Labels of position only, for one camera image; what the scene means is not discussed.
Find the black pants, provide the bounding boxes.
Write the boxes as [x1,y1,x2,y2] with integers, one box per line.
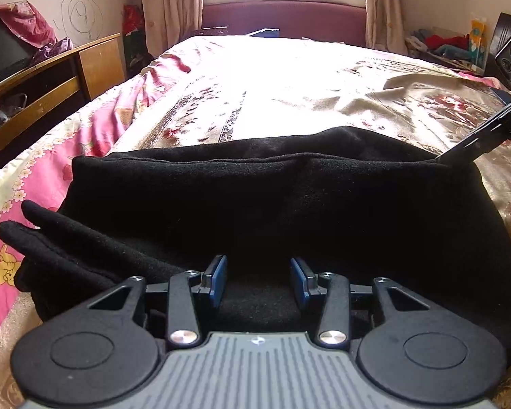
[0,125,511,365]

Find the yellow and blue box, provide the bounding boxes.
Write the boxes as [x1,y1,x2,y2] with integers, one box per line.
[468,12,489,65]

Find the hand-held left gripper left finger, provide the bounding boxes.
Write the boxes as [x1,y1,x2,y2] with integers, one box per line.
[87,255,229,347]

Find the pink floral cloth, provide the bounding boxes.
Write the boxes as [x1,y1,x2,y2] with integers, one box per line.
[0,1,57,58]

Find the purple cloth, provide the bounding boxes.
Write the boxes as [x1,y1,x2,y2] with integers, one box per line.
[31,37,74,67]

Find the red cloth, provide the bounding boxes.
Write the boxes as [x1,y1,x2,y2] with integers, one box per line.
[425,34,470,52]

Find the maroon bed headboard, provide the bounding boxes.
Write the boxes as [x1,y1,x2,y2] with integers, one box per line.
[200,0,369,48]

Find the pink printed bed sheet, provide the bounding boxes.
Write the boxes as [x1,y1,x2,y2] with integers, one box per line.
[0,49,194,348]

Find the beige curtain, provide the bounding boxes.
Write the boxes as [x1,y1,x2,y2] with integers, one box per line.
[363,0,409,54]
[136,0,214,58]

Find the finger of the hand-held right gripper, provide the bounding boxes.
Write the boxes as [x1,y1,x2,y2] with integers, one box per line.
[435,124,505,167]

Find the wooden TV cabinet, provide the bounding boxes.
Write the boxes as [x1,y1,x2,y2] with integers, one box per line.
[0,33,126,167]

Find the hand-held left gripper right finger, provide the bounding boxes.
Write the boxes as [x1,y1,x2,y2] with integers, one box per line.
[290,256,432,347]

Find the bed with floral cover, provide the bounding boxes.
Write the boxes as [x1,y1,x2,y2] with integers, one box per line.
[0,34,511,409]

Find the black television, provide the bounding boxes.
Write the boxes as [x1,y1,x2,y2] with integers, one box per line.
[0,15,38,94]

